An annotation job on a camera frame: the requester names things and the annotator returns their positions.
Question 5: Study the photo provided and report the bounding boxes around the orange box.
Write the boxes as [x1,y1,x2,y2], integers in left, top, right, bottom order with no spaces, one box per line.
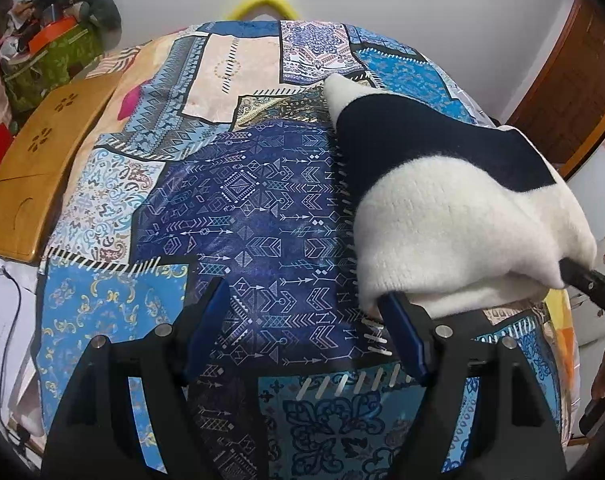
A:
[28,16,79,53]

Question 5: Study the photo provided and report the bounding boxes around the blue patchwork printed quilt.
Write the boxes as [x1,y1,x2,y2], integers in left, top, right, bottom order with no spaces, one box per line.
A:
[35,19,581,480]

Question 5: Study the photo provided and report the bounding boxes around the brown wooden door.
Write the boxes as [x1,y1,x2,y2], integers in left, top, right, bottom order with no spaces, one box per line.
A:
[503,0,605,168]

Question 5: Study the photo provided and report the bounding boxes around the black cable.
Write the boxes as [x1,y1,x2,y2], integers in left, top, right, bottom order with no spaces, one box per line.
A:
[0,266,24,423]

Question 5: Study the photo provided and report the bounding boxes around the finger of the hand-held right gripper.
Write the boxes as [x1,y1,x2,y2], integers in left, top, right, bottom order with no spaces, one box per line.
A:
[560,258,605,332]

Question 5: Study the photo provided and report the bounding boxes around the grey plush toy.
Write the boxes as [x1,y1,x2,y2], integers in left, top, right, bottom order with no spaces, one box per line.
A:
[65,0,123,41]

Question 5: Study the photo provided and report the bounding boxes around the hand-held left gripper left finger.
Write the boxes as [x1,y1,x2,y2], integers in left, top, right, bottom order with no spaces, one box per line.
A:
[40,276,232,480]

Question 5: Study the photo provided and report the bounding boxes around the green patterned bag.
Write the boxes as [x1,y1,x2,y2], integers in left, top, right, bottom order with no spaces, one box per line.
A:
[2,27,106,116]

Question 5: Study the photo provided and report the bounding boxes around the wooden folding lap table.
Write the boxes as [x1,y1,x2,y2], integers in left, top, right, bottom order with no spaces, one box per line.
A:
[0,71,128,265]

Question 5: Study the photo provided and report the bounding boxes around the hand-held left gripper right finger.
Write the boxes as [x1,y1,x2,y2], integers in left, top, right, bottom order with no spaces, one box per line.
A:
[380,292,568,480]

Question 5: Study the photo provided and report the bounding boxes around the yellow plastic hoop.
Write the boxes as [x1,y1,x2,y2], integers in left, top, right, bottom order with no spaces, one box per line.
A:
[226,0,299,22]

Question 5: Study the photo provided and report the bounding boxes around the orange and yellow fleece blanket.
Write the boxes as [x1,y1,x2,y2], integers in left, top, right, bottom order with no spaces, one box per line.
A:
[545,290,582,411]

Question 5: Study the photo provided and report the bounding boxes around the cream and navy sweater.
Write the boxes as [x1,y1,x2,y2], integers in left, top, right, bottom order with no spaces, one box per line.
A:
[323,72,598,318]

